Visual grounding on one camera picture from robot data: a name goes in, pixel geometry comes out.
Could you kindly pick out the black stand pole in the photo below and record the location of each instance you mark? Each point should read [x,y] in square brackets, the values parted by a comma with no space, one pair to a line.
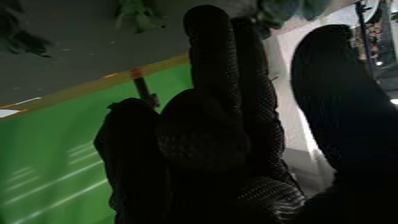
[145,90]

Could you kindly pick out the dark mat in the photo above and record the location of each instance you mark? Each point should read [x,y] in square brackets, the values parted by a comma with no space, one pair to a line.
[82,43]

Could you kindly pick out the pink flower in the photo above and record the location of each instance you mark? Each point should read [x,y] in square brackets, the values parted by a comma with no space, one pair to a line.
[374,33]

